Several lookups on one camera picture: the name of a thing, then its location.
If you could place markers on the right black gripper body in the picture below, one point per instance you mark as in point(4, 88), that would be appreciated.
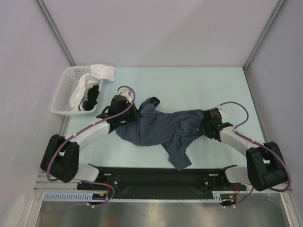
point(203, 128)

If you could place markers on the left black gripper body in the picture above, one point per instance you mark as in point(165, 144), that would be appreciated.
point(129, 115)

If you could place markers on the blue tank top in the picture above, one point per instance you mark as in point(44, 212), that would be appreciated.
point(174, 131)

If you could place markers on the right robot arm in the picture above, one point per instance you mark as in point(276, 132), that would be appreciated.
point(265, 167)

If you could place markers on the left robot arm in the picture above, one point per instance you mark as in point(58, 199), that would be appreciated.
point(61, 160)

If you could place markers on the black tank top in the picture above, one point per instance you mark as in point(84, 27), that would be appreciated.
point(90, 100)

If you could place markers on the white tank top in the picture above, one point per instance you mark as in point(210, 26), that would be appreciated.
point(98, 72)

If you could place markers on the white plastic basket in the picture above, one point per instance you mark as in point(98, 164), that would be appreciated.
point(67, 84)

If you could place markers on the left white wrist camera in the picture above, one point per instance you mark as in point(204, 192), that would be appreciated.
point(126, 93)

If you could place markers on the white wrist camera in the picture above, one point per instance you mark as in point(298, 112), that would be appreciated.
point(126, 93)
point(222, 113)

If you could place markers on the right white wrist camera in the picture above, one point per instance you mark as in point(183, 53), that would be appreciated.
point(222, 113)

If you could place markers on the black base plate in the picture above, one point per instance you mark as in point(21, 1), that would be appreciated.
point(162, 183)

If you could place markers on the left aluminium frame post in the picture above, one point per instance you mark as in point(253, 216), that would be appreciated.
point(54, 30)

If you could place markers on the aluminium frame post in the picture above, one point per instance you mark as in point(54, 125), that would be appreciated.
point(54, 30)
point(264, 33)

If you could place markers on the slotted cable duct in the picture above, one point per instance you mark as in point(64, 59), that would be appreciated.
point(92, 197)

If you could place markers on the aluminium front rail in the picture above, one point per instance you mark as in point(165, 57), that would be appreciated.
point(44, 185)

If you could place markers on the right aluminium frame post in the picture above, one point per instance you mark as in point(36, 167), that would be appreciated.
point(264, 33)

